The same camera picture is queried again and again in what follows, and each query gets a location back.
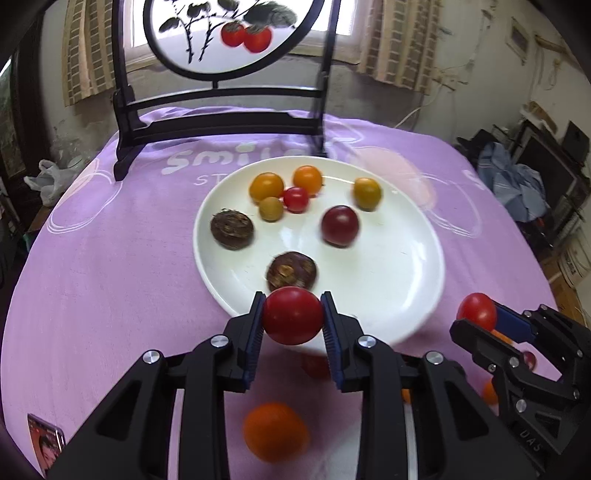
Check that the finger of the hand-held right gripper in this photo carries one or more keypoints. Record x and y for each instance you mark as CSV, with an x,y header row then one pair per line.
x,y
485,346
510,323

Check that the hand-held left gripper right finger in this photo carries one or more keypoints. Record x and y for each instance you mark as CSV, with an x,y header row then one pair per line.
x,y
330,344

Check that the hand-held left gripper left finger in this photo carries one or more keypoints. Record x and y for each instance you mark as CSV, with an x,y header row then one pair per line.
x,y
253,344

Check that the dark brown water chestnut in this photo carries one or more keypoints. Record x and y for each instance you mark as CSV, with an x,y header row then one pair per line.
x,y
292,271
232,229

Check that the white oval plate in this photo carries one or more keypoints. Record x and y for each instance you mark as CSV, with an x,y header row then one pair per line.
x,y
392,277

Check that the large purple tomato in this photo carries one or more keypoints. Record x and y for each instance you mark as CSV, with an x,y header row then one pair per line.
x,y
340,225

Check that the small green-yellow fruit front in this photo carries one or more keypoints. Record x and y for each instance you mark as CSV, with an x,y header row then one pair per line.
x,y
271,209

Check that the yellow-green tomato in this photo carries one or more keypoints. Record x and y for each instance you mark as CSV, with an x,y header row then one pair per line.
x,y
367,194

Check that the smooth round orange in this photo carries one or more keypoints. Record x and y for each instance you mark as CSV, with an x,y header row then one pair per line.
x,y
307,179

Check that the small purple tomato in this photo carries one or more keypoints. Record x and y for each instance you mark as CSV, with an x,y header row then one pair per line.
x,y
530,361

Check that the white bucket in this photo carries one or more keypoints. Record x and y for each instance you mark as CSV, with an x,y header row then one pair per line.
x,y
575,265

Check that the large mandarin orange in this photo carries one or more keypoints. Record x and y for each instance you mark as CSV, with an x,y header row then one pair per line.
x,y
275,431

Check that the blue clothes pile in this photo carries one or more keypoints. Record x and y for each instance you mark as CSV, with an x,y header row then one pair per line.
x,y
512,184

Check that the black monitor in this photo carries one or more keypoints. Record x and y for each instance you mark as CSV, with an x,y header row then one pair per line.
x,y
547,161

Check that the black speaker box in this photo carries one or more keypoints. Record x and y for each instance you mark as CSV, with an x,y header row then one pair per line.
x,y
577,141

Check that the cardboard box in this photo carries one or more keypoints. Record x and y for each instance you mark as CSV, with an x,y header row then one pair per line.
x,y
540,115

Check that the smartphone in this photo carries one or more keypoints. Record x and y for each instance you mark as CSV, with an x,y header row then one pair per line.
x,y
46,445

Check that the black decorative screen stand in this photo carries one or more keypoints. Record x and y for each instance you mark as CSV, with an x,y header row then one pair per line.
x,y
134,120

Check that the white plastic bag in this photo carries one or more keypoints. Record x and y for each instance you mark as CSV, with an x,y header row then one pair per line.
x,y
51,181

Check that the beige checked curtain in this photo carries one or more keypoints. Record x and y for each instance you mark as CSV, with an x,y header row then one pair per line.
x,y
401,41
87,55

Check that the window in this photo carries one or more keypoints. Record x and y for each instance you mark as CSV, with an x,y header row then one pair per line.
x,y
347,18

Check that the dark wooden cabinet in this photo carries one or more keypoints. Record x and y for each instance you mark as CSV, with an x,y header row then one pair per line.
x,y
9,115

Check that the white wall panel box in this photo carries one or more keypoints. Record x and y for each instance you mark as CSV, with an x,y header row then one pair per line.
x,y
517,40

